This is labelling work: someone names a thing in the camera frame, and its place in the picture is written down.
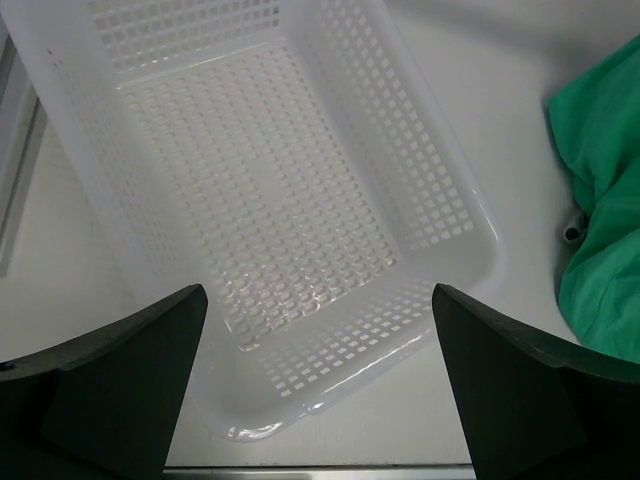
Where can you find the aluminium frame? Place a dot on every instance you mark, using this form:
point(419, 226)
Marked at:
point(22, 127)

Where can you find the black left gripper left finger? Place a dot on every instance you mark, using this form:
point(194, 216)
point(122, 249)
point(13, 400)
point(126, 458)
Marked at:
point(103, 405)

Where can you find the white plastic basket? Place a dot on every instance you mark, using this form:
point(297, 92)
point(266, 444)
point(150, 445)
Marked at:
point(289, 157)

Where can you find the green tank top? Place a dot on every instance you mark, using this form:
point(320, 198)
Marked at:
point(594, 121)

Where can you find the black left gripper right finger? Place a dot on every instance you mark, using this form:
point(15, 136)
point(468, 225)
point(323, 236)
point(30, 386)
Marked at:
point(533, 405)

